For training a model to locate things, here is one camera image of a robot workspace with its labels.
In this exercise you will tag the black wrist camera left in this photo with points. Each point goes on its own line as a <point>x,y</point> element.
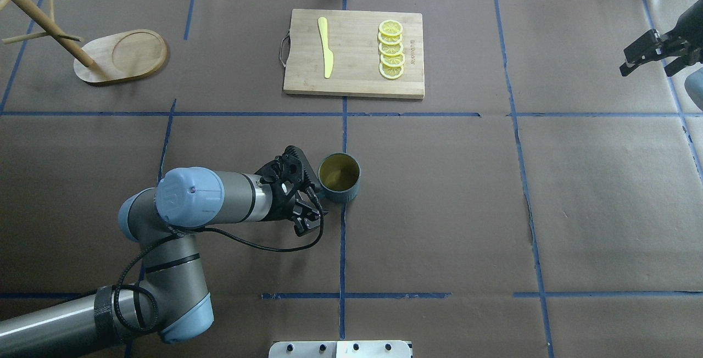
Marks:
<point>286,168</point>

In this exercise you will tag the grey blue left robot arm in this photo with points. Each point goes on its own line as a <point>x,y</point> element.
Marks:
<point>163,290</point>

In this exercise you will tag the yellow plastic knife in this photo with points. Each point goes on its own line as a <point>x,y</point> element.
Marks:
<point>328,55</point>

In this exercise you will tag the dark blue HOME mug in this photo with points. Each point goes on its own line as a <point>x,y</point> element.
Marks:
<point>340,175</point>

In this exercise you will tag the bamboo cutting board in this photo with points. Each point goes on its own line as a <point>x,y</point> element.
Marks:
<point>353,40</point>

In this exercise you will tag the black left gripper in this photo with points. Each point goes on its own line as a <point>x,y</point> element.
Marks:
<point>285,205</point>

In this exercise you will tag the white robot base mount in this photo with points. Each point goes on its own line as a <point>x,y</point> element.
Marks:
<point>342,348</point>

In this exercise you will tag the lemon slice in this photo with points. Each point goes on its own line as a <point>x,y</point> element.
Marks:
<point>390,28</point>
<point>389,40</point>
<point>391,72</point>
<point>392,61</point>
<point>391,49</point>

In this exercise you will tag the wooden cup storage rack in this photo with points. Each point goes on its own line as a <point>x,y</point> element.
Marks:
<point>121,57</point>

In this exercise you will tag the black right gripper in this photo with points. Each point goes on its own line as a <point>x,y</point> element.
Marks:
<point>682,35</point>

